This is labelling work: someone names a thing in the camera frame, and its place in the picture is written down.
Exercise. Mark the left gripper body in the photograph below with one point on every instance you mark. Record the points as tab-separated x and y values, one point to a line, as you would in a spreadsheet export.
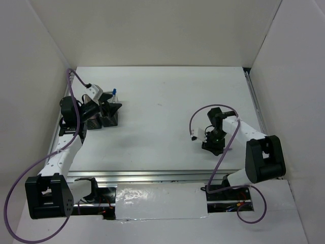
90	110

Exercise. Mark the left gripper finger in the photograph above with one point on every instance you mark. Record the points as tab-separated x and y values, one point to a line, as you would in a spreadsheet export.
109	109
105	96

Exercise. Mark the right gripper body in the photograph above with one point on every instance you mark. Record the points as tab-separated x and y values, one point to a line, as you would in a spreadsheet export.
216	141

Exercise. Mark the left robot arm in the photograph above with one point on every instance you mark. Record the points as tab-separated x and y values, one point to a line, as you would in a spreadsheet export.
48	194

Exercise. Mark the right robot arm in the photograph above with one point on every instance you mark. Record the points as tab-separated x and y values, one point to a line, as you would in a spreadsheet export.
264	158

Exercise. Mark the white container back right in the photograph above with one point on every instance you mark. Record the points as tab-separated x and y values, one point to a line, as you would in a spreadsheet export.
114	99

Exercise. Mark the black container front right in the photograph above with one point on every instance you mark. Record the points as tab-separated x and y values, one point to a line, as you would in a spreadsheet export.
110	121

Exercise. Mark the black container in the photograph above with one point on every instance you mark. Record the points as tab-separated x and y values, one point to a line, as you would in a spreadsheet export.
94	123
110	121

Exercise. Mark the black container front left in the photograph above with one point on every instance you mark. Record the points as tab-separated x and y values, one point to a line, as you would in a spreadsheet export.
94	123

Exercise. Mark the white cover sheet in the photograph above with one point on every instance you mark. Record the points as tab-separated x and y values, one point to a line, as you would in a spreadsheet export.
160	201

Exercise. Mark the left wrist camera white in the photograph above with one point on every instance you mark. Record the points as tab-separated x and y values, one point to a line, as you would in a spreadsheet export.
93	91

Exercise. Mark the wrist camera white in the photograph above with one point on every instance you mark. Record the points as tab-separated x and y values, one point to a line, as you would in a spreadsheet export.
93	91
198	134

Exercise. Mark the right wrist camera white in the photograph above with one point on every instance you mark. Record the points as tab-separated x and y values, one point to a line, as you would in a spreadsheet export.
198	134

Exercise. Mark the aluminium rail frame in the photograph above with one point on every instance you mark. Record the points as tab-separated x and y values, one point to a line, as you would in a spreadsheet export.
160	105

